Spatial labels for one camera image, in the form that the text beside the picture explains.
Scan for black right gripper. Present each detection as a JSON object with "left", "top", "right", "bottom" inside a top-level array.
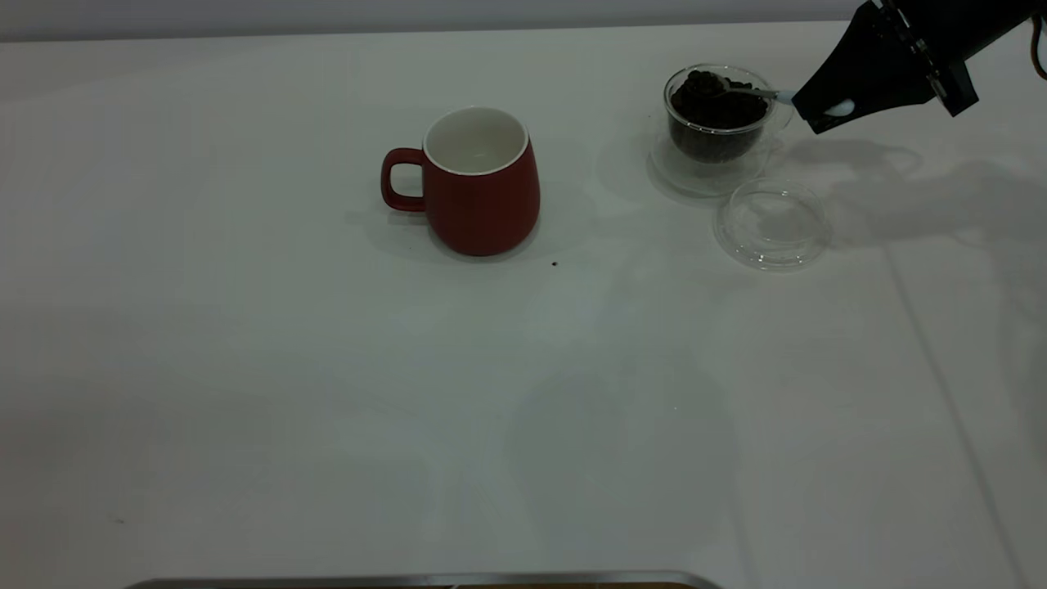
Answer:
[{"left": 791, "top": 0, "right": 1047, "bottom": 135}]

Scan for spoon with pale blue handle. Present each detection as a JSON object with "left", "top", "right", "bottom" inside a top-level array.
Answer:
[{"left": 708, "top": 72, "right": 856, "bottom": 116}]

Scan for clear glass cup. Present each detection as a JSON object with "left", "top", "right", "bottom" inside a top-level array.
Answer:
[{"left": 650, "top": 64, "right": 795, "bottom": 198}]

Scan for red ceramic mug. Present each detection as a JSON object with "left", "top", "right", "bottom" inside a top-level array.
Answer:
[{"left": 380, "top": 107, "right": 541, "bottom": 257}]

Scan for dark coffee beans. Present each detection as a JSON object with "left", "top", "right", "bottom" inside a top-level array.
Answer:
[{"left": 670, "top": 70, "right": 771, "bottom": 164}]

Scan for clear glass saucer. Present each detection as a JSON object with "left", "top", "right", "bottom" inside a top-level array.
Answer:
[{"left": 714, "top": 179, "right": 833, "bottom": 272}]

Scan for grey metal tray edge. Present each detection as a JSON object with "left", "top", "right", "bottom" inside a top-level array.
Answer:
[{"left": 123, "top": 571, "right": 725, "bottom": 589}]

